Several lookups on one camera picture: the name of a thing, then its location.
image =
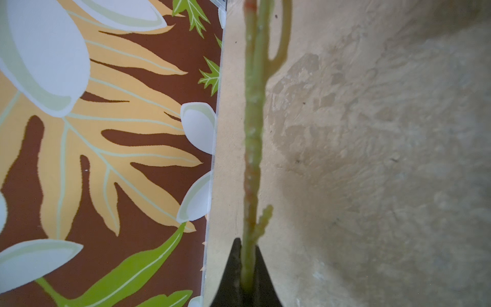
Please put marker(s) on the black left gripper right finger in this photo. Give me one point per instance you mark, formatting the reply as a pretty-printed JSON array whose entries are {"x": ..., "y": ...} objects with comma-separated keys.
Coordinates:
[{"x": 264, "y": 293}]

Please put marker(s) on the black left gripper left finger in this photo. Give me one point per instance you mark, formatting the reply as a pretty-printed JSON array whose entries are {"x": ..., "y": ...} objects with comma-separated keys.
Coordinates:
[{"x": 229, "y": 292}]

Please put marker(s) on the pink peony spray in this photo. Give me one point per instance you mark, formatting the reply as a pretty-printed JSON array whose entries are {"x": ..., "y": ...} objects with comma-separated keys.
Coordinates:
[{"x": 259, "y": 68}]

